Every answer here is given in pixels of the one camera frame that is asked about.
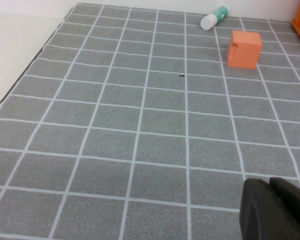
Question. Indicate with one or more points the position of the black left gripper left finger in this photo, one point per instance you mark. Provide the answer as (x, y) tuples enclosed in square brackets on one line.
[(262, 217)]

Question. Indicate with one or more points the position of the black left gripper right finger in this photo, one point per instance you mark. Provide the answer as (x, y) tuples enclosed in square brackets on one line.
[(295, 200)]

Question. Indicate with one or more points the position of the orange foam cube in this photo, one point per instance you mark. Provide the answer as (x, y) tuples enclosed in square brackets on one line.
[(242, 50)]

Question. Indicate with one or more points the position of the grey grid pattern mat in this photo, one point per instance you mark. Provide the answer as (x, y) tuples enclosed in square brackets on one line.
[(115, 150)]

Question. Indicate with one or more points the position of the green and white glue stick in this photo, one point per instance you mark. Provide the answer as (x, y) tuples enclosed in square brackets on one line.
[(210, 21)]

